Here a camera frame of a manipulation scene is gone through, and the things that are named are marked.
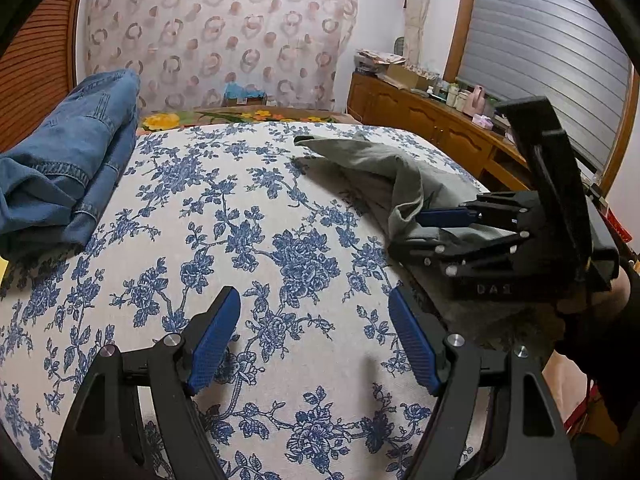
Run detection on wooden slatted door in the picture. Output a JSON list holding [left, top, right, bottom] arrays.
[[0, 0, 79, 152]]

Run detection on blue floral white bedspread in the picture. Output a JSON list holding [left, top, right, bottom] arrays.
[[1, 122, 460, 479]]

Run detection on pink ring patterned curtain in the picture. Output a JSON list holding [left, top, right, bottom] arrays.
[[84, 0, 358, 113]]

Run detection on colourful flower patterned blanket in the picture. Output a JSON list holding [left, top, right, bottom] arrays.
[[137, 105, 359, 136]]

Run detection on person's right hand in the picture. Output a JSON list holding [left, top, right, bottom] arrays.
[[555, 268, 631, 318]]

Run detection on long wooden sideboard cabinet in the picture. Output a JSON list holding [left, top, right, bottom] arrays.
[[347, 73, 532, 191]]

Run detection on grey roller window shutter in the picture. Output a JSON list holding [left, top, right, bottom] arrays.
[[458, 0, 630, 171]]

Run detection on stack of papers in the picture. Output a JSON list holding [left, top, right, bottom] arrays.
[[354, 49, 406, 74]]

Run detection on blue item on bed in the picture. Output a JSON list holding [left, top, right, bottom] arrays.
[[222, 82, 267, 107]]

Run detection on cardboard box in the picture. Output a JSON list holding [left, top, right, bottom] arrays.
[[386, 64, 439, 91]]

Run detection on folded blue denim jeans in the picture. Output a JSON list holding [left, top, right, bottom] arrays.
[[1, 68, 140, 261]]

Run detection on pink bottle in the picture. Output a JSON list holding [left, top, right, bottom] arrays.
[[462, 84, 486, 117]]

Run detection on beige tied curtain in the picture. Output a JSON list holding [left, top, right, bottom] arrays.
[[404, 0, 431, 65]]

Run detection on grey-green sweat pants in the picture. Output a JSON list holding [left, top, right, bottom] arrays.
[[294, 134, 552, 362]]

